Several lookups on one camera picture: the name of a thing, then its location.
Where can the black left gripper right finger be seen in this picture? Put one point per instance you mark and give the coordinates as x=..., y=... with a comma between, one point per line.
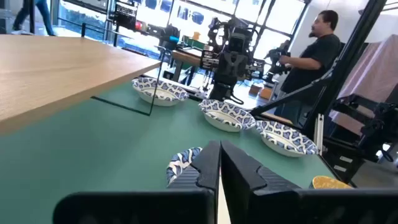
x=280, y=205

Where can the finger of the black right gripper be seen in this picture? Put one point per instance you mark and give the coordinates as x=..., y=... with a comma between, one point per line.
x=216, y=91
x=227, y=91

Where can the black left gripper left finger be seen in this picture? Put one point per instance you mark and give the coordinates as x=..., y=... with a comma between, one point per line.
x=199, y=205

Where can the blue patterned paper bowl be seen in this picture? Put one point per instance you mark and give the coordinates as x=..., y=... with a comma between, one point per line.
x=225, y=116
x=284, y=140
x=180, y=163
x=160, y=93

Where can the yellow patterned ceramic bowl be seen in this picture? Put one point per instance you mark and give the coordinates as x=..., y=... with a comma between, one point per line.
x=328, y=183

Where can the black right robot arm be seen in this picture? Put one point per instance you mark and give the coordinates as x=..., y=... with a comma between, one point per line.
x=217, y=31

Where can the black background robot arm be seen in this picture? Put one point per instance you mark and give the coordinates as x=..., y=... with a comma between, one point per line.
x=275, y=59

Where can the wooden shelf with black legs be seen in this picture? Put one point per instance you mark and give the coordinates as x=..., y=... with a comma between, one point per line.
x=62, y=71

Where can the brown box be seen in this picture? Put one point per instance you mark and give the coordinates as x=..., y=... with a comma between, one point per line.
x=266, y=93
x=255, y=89

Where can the green bin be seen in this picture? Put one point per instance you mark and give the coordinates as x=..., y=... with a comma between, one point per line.
x=192, y=43

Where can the wooden background table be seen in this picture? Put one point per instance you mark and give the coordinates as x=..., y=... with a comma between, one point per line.
x=186, y=57

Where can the black device with blue cap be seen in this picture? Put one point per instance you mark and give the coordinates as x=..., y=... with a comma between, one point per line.
x=169, y=39

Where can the silver aluminium extrusion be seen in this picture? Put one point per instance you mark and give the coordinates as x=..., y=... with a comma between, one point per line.
x=319, y=133

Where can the person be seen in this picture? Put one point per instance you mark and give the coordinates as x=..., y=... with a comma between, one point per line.
x=43, y=12
x=314, y=62

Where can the black basket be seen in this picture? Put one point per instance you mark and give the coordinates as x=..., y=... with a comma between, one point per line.
x=126, y=15

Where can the green table mat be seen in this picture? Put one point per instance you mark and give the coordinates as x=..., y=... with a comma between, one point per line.
x=93, y=149

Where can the black machine base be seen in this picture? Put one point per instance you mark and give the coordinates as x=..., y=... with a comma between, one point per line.
x=373, y=124

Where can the pink cloth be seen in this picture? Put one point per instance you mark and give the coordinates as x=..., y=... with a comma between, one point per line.
x=376, y=71

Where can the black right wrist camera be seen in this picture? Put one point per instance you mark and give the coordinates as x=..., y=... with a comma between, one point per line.
x=237, y=40

